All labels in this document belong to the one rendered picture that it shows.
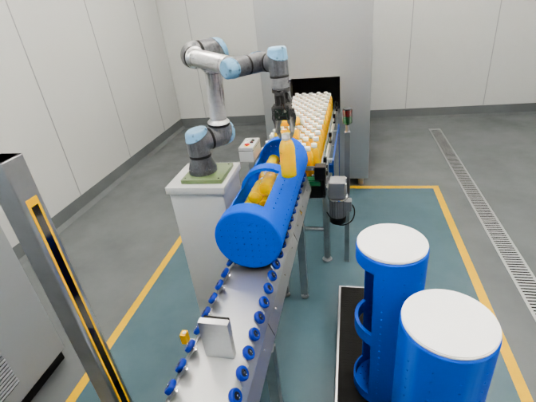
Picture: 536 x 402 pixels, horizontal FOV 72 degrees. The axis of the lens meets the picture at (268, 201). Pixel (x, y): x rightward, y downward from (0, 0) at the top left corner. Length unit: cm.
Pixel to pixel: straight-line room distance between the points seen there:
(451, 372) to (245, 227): 84
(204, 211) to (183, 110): 530
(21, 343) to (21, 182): 173
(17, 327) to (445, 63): 609
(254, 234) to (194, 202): 57
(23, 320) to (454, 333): 220
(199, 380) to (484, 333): 87
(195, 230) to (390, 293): 106
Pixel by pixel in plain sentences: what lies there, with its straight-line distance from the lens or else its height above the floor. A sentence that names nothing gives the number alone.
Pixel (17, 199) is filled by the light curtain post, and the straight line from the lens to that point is 99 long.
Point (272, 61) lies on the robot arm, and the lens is 148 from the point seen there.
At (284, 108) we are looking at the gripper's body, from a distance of 149.
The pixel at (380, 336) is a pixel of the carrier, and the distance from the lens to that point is 176.
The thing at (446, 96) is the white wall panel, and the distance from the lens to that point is 669.
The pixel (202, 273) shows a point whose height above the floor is 58.
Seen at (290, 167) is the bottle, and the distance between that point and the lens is 162.
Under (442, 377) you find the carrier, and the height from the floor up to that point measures 95.
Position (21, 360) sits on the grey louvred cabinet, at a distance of 267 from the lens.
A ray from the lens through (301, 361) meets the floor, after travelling 246.
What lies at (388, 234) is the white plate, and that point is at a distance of 164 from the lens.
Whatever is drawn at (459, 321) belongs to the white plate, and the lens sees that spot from 131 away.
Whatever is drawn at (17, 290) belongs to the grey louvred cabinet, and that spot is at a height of 66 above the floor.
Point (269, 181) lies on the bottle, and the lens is 179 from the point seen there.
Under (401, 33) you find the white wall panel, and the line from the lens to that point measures 639.
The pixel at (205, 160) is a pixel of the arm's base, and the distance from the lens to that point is 195.
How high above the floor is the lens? 195
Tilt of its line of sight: 29 degrees down
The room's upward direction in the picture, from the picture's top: 6 degrees counter-clockwise
